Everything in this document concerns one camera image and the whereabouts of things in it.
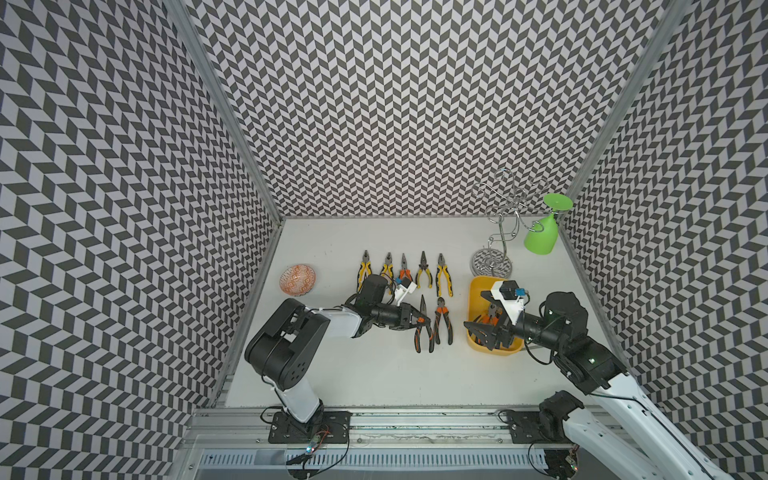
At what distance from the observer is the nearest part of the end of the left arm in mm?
720

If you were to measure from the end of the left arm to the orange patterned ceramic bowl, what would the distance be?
290 millimetres

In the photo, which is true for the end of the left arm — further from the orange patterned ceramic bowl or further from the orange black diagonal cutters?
the orange patterned ceramic bowl

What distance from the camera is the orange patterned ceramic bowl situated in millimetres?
982
